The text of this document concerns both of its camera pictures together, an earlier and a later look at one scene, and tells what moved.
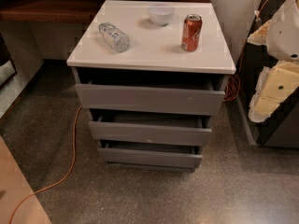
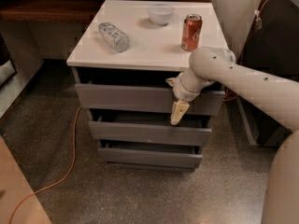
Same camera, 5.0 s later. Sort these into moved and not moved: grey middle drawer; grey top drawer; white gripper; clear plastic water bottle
Moved: white gripper
Not moved: clear plastic water bottle; grey middle drawer; grey top drawer
